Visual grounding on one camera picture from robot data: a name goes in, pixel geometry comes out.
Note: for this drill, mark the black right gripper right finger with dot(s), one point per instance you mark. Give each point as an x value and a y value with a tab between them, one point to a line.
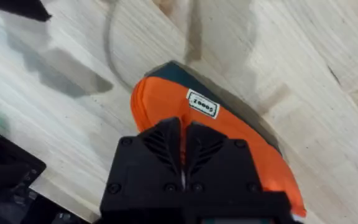
219	165

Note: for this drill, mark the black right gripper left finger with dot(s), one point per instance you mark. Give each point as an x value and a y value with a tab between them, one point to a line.
149	165

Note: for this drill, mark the orange and teal zip bag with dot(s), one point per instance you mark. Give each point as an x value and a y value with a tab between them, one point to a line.
166	99

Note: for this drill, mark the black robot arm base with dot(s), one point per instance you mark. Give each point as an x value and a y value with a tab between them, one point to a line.
2	183

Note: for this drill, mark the black object at table edge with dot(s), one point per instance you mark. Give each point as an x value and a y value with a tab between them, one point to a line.
17	8

